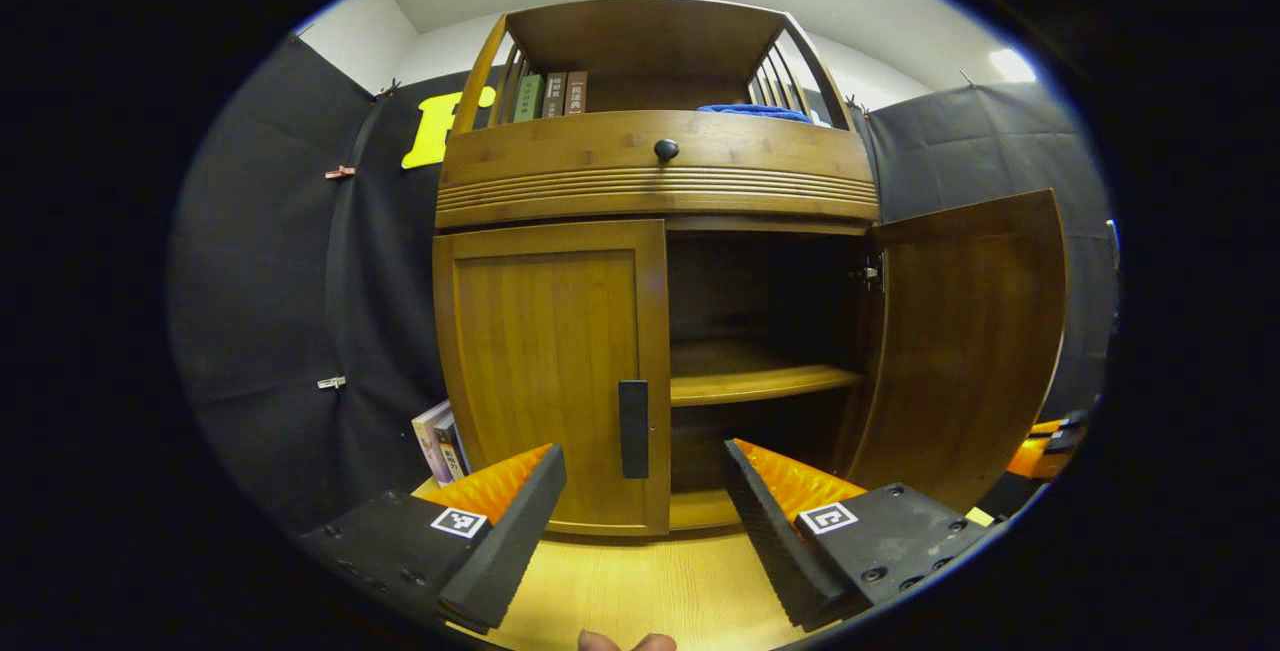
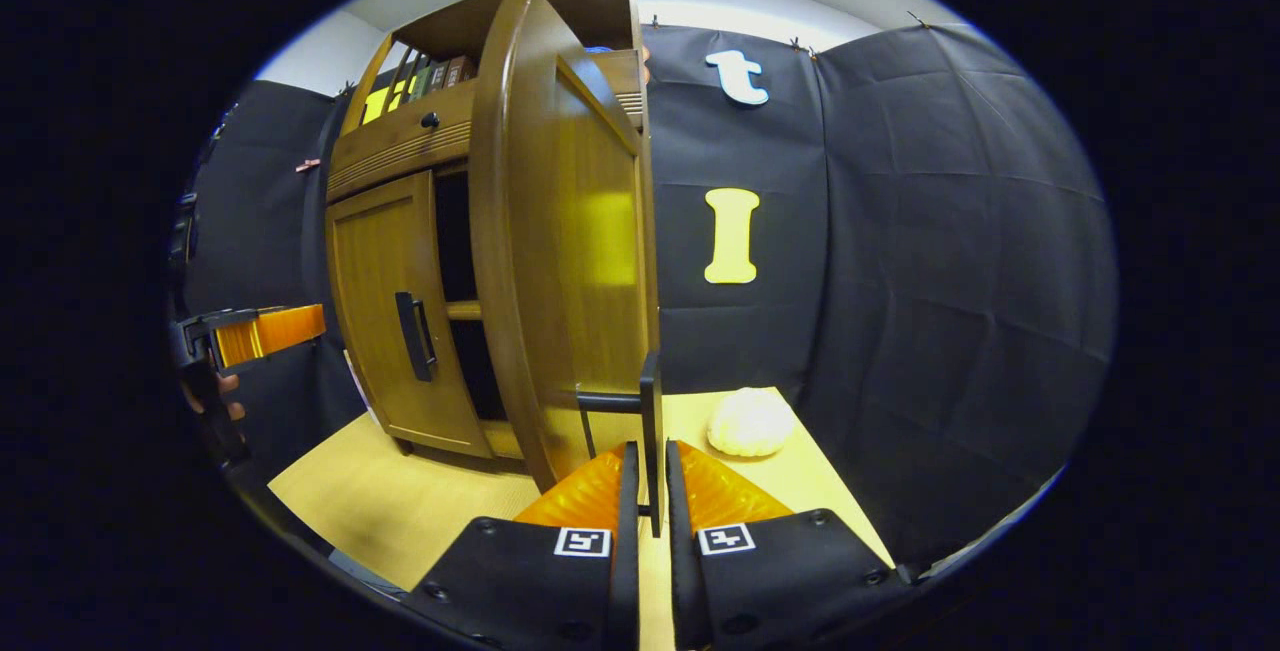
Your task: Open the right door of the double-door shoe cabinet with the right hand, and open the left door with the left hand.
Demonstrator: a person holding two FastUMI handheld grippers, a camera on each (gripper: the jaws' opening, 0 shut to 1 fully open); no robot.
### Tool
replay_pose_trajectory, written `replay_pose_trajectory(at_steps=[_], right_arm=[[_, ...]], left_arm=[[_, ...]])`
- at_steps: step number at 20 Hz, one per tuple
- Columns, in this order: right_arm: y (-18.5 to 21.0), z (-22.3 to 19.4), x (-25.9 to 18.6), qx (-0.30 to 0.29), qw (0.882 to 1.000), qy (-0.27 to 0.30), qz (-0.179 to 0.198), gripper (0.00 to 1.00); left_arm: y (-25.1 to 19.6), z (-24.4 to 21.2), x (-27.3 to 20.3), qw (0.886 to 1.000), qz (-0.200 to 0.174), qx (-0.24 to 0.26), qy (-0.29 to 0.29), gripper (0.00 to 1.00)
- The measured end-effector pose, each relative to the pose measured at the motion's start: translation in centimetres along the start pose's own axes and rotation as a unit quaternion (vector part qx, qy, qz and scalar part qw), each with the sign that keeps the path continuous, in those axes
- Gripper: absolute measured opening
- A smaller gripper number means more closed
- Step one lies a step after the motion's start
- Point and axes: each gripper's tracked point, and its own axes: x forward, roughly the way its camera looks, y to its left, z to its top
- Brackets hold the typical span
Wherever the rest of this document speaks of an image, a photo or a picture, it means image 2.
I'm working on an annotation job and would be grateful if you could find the wooden cabinet door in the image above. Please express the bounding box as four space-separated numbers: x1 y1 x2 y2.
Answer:
468 0 663 492
325 169 496 459

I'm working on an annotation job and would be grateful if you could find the black door handle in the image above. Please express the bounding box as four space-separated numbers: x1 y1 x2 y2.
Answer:
395 291 438 382
575 351 664 538

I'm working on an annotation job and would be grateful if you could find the cream round cushion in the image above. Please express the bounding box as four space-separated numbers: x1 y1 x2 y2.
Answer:
707 388 796 458

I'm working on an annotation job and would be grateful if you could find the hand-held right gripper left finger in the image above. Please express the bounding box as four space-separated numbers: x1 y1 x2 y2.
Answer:
405 441 641 651

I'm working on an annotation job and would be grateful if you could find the black backdrop cloth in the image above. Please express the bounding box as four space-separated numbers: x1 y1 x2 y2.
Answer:
170 21 1119 572

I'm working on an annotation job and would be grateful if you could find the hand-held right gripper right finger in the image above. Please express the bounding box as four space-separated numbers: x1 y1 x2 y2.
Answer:
665 439 906 651

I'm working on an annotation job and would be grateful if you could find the wooden double-door shoe cabinet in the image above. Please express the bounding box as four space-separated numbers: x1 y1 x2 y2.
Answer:
325 0 664 492

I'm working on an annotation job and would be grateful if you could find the wooden cabinet drawer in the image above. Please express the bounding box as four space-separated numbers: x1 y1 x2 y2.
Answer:
327 49 646 204

